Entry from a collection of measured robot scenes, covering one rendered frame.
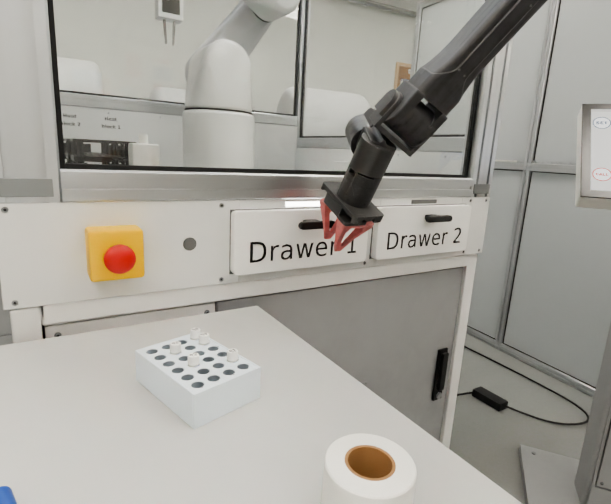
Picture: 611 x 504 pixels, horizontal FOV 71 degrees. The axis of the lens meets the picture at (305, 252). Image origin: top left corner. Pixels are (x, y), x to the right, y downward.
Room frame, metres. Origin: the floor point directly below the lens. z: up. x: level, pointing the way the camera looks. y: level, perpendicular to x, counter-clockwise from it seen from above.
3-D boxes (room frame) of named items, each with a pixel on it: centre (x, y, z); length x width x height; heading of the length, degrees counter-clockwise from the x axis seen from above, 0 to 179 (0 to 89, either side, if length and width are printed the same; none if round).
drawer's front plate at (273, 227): (0.78, 0.00, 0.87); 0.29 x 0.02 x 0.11; 122
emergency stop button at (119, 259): (0.56, 0.25, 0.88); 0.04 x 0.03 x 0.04; 122
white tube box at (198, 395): (0.44, 0.12, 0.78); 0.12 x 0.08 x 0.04; 47
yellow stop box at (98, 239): (0.59, 0.27, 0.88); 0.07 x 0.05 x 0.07; 122
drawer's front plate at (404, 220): (0.95, -0.27, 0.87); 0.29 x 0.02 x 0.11; 122
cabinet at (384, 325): (1.21, 0.21, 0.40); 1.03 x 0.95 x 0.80; 122
